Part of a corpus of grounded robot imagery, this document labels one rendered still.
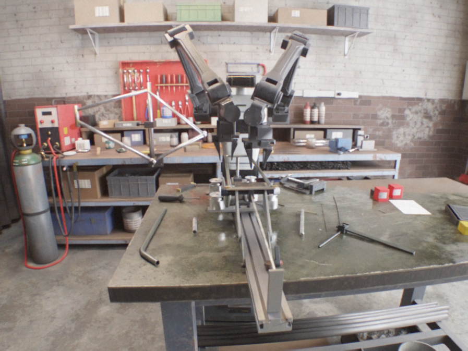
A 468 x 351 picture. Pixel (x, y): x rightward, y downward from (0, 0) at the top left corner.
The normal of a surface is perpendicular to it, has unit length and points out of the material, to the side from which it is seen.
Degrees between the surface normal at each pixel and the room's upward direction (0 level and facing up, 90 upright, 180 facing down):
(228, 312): 90
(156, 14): 89
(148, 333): 0
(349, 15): 90
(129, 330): 0
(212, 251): 0
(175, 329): 90
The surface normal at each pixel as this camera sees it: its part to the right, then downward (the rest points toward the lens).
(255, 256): 0.00, -0.97
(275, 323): 0.08, 0.26
